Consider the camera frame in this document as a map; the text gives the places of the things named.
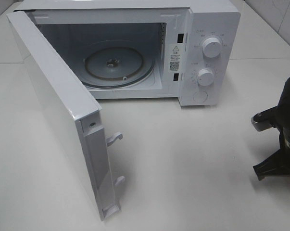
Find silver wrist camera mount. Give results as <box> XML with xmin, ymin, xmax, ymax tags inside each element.
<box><xmin>251</xmin><ymin>106</ymin><xmax>282</xmax><ymax>132</ymax></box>

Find glass microwave turntable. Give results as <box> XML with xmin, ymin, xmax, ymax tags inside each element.
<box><xmin>78</xmin><ymin>40</ymin><xmax>155</xmax><ymax>89</ymax></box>

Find white microwave knob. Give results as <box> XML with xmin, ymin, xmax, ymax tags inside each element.
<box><xmin>201</xmin><ymin>36</ymin><xmax>222</xmax><ymax>58</ymax></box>
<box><xmin>197</xmin><ymin>68</ymin><xmax>214</xmax><ymax>87</ymax></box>

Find white microwave door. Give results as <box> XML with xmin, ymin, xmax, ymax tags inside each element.
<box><xmin>7</xmin><ymin>11</ymin><xmax>125</xmax><ymax>220</ymax></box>

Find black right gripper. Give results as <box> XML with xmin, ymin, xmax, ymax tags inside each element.
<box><xmin>253</xmin><ymin>105</ymin><xmax>290</xmax><ymax>180</ymax></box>

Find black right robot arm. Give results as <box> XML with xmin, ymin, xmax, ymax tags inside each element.
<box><xmin>251</xmin><ymin>77</ymin><xmax>290</xmax><ymax>180</ymax></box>

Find round white door release button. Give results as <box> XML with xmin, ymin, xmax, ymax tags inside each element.
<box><xmin>193</xmin><ymin>90</ymin><xmax>208</xmax><ymax>105</ymax></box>

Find white microwave oven body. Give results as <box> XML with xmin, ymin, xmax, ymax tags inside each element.
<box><xmin>13</xmin><ymin>0</ymin><xmax>240</xmax><ymax>106</ymax></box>

